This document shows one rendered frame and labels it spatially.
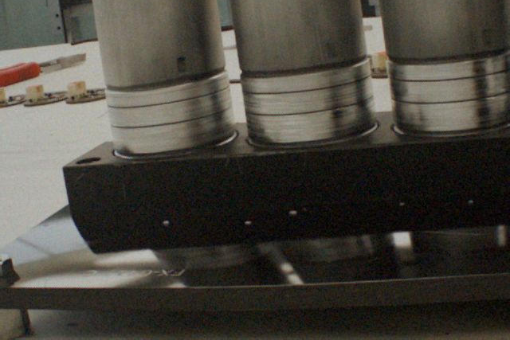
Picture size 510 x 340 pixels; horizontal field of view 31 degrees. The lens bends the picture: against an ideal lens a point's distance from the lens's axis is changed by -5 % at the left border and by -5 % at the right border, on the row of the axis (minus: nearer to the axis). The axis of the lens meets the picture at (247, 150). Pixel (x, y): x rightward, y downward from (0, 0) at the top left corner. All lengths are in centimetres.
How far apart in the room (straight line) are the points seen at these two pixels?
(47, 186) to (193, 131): 10
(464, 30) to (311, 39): 3
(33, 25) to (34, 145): 577
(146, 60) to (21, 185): 11
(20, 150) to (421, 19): 20
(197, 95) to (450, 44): 5
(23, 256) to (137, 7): 5
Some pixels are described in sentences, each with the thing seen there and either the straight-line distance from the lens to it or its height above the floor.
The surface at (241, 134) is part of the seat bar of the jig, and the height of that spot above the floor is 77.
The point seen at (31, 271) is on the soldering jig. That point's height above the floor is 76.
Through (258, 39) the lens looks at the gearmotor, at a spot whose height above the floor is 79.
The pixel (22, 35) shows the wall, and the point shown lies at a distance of 604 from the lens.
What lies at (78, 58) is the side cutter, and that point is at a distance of 61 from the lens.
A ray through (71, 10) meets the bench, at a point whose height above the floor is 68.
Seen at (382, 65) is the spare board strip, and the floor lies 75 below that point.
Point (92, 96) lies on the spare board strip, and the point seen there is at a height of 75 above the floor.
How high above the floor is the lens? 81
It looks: 12 degrees down
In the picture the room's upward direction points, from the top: 8 degrees counter-clockwise
